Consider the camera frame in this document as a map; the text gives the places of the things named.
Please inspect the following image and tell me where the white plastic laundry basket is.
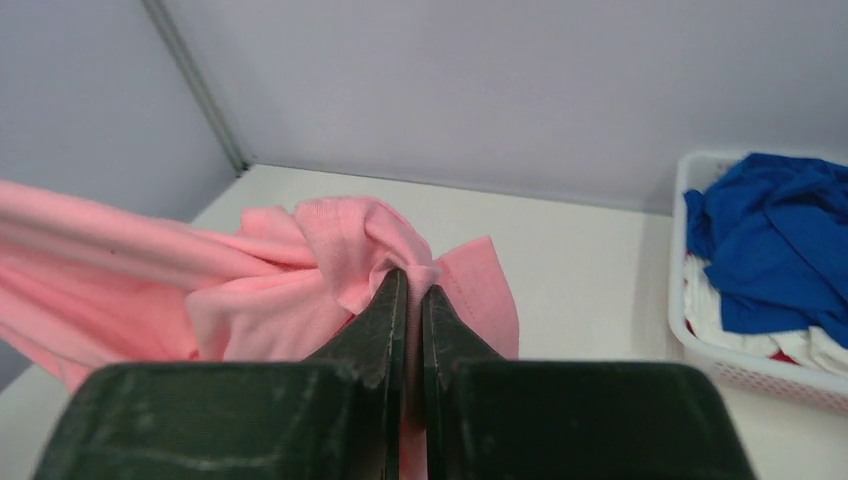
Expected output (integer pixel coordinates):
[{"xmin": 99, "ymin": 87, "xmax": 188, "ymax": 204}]
[{"xmin": 667, "ymin": 150, "xmax": 847, "ymax": 415}]

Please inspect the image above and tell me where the pink t shirt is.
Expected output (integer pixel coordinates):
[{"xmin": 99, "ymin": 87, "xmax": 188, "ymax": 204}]
[{"xmin": 1, "ymin": 181, "xmax": 519, "ymax": 479}]

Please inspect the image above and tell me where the white t shirt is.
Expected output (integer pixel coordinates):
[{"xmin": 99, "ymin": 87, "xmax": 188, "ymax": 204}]
[{"xmin": 683, "ymin": 253, "xmax": 847, "ymax": 377}]

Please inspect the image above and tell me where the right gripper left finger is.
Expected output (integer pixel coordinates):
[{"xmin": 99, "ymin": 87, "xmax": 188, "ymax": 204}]
[{"xmin": 34, "ymin": 269, "xmax": 408, "ymax": 479}]

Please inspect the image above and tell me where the blue t shirt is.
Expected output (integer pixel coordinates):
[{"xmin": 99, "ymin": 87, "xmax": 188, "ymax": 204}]
[{"xmin": 683, "ymin": 153, "xmax": 847, "ymax": 347}]

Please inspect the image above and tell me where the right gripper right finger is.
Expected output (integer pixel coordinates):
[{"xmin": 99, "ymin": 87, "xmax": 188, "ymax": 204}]
[{"xmin": 421, "ymin": 287, "xmax": 755, "ymax": 479}]

